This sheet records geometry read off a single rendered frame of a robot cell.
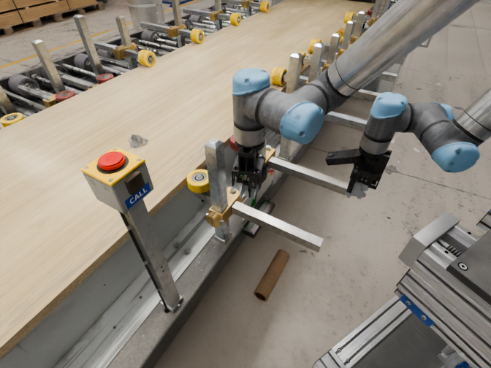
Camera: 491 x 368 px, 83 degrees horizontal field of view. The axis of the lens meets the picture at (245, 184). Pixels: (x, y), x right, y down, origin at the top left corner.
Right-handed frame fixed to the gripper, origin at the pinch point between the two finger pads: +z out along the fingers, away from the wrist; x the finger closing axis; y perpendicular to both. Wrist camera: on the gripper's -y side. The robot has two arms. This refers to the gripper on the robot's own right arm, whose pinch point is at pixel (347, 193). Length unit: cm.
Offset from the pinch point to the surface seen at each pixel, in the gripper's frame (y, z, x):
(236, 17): -120, -14, 124
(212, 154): -31, -25, -31
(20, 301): -52, -7, -76
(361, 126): -4.5, -12.0, 23.5
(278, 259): -24, 75, 9
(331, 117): -15.8, -12.3, 23.5
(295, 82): -30.3, -24.4, 19.3
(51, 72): -139, -15, -8
